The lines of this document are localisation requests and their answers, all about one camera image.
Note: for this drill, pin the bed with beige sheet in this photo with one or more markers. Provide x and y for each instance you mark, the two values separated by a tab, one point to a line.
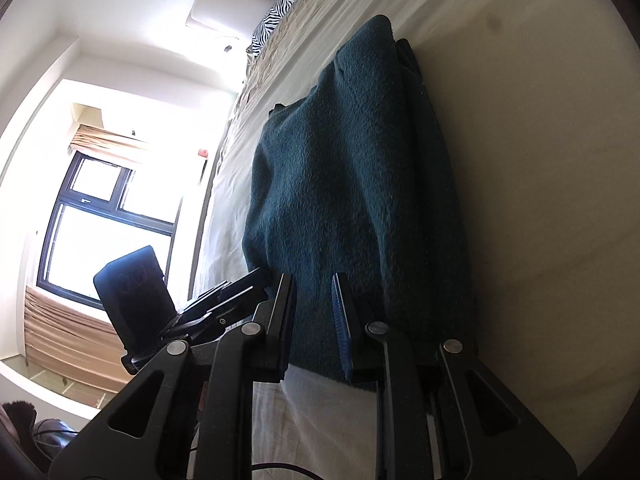
525	160

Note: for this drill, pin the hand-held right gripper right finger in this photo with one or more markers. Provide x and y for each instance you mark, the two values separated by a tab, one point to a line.
343	325

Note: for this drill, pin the dark shoe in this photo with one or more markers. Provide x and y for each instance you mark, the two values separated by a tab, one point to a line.
52	440

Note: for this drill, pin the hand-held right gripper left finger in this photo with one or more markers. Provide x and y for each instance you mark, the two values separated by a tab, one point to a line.
289	317

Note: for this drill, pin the white pillow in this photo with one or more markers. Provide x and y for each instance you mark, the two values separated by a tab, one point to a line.
230	5

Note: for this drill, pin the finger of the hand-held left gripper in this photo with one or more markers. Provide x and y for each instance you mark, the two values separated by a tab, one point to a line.
240	280
225	312

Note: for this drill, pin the zebra print pillow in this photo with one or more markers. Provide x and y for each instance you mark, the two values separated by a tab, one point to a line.
280	10

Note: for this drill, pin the beige pleated curtain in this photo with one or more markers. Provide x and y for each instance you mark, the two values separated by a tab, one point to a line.
65	330

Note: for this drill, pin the beige roman blind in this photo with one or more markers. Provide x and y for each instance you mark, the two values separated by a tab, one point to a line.
105	140

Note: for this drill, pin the dark framed window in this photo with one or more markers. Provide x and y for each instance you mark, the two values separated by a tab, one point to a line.
100	240

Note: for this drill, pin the dark teal knit sweater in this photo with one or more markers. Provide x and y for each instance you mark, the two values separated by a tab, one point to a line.
350	185

